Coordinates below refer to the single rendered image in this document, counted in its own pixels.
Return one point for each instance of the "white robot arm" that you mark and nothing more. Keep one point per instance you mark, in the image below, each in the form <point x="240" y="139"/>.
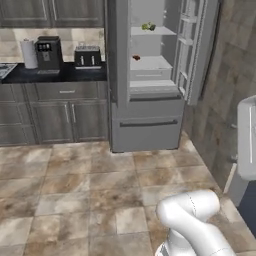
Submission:
<point x="190" y="220"/>

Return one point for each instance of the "grey fridge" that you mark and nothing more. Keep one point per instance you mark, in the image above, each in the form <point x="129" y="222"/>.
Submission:
<point x="146" y="133"/>

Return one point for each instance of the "white fridge crisper drawer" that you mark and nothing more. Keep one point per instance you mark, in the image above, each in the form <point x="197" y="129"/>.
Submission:
<point x="150" y="75"/>

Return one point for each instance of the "white fridge rack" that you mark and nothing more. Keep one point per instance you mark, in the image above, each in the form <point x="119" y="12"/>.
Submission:
<point x="151" y="63"/>
<point x="156" y="31"/>

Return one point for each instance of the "brown red meat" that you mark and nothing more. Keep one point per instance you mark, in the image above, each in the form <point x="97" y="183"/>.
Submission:
<point x="136" y="57"/>

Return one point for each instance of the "grey fridge door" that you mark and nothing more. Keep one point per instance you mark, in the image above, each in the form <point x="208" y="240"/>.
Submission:
<point x="200" y="50"/>
<point x="122" y="50"/>

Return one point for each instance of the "green vegetable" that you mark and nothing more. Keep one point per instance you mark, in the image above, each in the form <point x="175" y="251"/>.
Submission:
<point x="148" y="26"/>

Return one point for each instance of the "grey freezer drawer front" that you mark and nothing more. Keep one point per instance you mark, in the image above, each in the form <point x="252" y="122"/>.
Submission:
<point x="150" y="108"/>
<point x="146" y="138"/>

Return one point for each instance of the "grey lower cupboards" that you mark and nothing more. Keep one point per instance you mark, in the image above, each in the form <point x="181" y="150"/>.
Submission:
<point x="53" y="113"/>

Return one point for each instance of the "grey cupboards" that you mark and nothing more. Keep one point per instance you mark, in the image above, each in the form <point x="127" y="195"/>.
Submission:
<point x="50" y="13"/>
<point x="53" y="113"/>

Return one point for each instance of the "black coffee machine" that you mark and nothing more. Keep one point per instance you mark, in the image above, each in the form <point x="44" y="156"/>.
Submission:
<point x="48" y="53"/>

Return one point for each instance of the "pale grey appliance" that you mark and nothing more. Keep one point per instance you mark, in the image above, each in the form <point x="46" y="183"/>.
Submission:
<point x="247" y="140"/>

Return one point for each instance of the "white paper towel roll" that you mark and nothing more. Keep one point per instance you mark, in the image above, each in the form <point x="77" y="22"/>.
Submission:
<point x="29" y="55"/>

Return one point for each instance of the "grey upper cupboards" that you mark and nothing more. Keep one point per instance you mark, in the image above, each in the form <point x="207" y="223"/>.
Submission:
<point x="50" y="13"/>

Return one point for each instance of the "dark blue cabinet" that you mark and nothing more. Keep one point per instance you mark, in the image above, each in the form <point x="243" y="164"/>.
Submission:
<point x="249" y="206"/>

